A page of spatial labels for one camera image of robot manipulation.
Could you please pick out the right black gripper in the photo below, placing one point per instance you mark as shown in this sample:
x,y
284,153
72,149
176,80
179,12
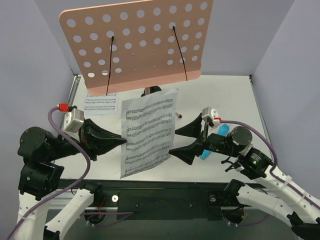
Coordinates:
x,y
204,136

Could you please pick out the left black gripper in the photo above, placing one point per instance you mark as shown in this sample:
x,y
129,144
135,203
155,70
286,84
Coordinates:
x,y
85,139

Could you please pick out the sheet music page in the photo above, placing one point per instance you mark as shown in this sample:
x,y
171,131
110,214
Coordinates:
x,y
101,105
148,125

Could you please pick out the pink perforated music stand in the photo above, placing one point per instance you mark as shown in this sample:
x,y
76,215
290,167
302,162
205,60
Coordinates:
x,y
132,45

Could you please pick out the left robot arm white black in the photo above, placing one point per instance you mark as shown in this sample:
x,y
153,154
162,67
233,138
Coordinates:
x,y
40,177

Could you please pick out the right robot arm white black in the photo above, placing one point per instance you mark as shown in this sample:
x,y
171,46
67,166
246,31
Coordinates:
x,y
249,153

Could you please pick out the blue toy microphone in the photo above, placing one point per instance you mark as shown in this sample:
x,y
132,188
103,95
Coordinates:
x,y
215,140

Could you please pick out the black microphone desk stand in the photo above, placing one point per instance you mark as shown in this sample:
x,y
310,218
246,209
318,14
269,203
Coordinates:
x,y
151,90

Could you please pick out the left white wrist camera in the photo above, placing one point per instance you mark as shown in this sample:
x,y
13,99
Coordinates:
x,y
73,118

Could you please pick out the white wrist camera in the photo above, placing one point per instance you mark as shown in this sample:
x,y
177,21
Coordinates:
x,y
73,118
211,117

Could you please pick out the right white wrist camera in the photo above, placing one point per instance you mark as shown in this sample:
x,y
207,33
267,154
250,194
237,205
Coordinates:
x,y
211,117

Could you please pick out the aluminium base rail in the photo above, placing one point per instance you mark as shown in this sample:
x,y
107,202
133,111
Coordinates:
x,y
130,200

